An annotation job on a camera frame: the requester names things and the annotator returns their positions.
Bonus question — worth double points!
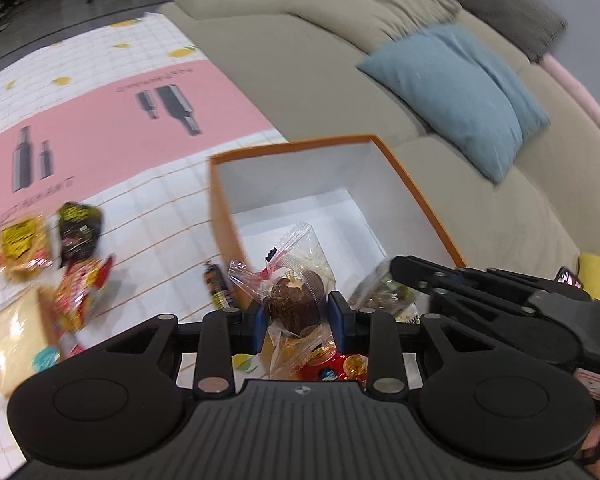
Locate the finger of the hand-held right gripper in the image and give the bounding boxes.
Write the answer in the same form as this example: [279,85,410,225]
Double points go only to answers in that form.
[389,255,593,306]
[427,287,537,322]

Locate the orange cardboard box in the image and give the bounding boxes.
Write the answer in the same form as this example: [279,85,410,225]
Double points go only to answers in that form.
[207,133,468,311]

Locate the beige textured cushion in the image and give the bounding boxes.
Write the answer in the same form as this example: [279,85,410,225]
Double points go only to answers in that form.
[312,0,463,56]

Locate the beige sofa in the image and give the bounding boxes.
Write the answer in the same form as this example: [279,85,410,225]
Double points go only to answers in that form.
[157,0,600,306]

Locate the grey cushion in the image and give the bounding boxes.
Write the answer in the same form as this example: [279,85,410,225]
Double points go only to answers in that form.
[430,0,568,63]

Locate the yellow label waffle packet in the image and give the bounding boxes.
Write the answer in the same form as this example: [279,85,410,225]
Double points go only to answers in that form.
[0,214,56,276]

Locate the bread packet teal label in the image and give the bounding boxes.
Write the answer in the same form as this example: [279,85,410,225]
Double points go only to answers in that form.
[0,287,63,401]

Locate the small black snack packet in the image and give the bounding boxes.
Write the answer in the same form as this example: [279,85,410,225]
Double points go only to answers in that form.
[203,261,236,311]

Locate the black egg snack packet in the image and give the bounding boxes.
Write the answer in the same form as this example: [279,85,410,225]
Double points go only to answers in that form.
[56,202,104,266]

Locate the pink cushion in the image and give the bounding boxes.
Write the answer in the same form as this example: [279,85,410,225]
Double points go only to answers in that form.
[540,52,600,143]

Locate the red cartoon snack packet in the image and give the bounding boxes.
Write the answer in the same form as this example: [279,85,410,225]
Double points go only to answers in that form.
[300,350,371,392]

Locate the red crispy snack packet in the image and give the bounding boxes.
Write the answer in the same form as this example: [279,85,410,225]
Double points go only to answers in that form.
[52,255,115,333]

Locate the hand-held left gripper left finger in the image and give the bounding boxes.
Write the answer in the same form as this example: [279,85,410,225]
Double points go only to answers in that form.
[95,304,271,398]

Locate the chocolate muffin clear packet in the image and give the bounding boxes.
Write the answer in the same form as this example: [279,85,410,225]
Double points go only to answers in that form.
[228,222,337,382]

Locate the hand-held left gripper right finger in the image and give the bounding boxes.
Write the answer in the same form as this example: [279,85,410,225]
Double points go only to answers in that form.
[327,290,491,395]

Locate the pink white printed tablecloth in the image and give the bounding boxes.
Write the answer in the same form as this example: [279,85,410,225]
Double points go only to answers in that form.
[0,11,288,480]

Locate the clear nut cookie packet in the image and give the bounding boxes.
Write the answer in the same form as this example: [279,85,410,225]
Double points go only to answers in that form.
[350,260,431,326]

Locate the blue pillow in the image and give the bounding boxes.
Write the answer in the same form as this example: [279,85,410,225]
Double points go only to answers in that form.
[356,24,552,186]

